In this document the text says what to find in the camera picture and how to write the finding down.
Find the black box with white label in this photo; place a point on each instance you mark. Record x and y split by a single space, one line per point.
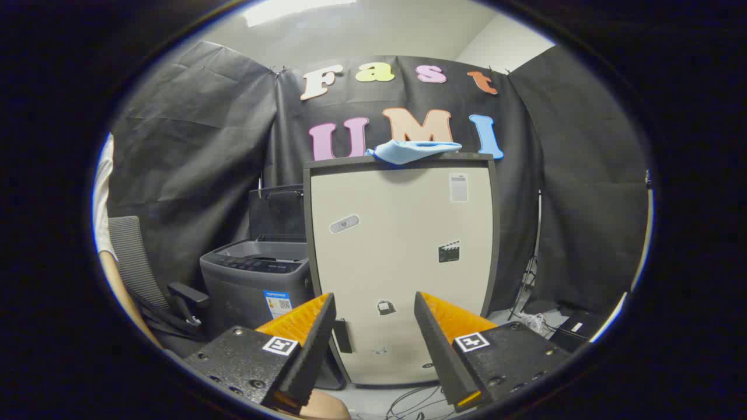
575 332

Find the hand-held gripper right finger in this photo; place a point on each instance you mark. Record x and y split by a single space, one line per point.
437 350

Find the grey mesh office chair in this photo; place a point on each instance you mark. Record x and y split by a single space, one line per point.
131 256

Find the ceiling light panel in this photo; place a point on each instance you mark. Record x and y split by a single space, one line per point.
292 10

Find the light blue shirt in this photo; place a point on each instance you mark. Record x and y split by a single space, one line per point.
408 151

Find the grey washing machine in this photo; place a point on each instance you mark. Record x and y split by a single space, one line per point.
245 291

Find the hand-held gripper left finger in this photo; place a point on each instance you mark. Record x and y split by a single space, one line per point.
312 350

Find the black backdrop cloth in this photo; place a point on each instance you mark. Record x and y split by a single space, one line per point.
204 146

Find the person's leg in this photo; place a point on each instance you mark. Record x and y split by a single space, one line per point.
327 408

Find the black tripod stand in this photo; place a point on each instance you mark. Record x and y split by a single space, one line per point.
530 274

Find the person's white shirt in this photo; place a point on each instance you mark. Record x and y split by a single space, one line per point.
103 198

